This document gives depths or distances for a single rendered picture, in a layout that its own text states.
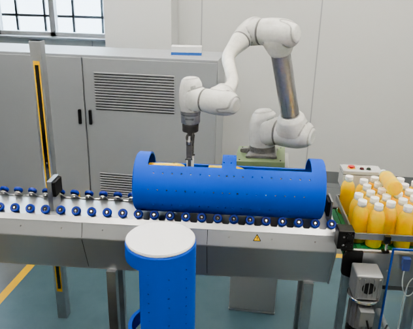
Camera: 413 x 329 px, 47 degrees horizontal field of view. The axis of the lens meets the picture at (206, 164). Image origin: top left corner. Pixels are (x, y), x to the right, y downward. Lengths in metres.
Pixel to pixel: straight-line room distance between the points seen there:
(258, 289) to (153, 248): 1.41
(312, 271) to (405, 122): 3.04
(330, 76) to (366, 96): 0.41
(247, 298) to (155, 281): 1.41
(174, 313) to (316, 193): 0.80
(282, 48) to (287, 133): 0.51
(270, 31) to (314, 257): 1.09
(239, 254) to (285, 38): 1.05
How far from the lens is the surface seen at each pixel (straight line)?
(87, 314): 3.29
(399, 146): 5.28
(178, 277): 1.90
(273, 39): 2.41
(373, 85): 5.07
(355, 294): 2.20
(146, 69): 3.82
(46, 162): 2.79
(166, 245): 1.89
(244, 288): 3.17
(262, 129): 2.77
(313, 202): 2.20
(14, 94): 4.30
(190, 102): 2.11
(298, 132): 2.67
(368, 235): 2.24
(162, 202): 2.22
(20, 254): 2.63
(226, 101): 2.02
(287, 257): 2.34
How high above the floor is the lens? 1.99
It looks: 21 degrees down
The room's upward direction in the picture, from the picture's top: 1 degrees clockwise
